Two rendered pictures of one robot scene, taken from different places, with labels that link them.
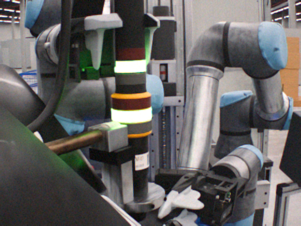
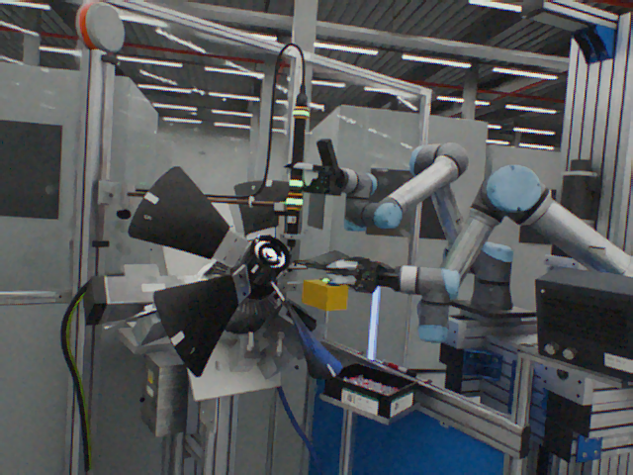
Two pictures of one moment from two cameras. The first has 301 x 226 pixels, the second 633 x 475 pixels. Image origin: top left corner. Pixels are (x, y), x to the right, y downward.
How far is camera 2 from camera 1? 1.33 m
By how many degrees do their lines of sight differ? 73
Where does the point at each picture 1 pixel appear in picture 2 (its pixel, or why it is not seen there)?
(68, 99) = (348, 210)
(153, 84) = (383, 208)
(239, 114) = not seen: hidden behind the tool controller
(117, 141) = (278, 207)
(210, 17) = not seen: outside the picture
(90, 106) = (355, 216)
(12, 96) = (283, 193)
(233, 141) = not seen: hidden behind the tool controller
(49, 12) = (418, 165)
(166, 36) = (571, 192)
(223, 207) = (363, 281)
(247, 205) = (424, 314)
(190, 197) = (347, 264)
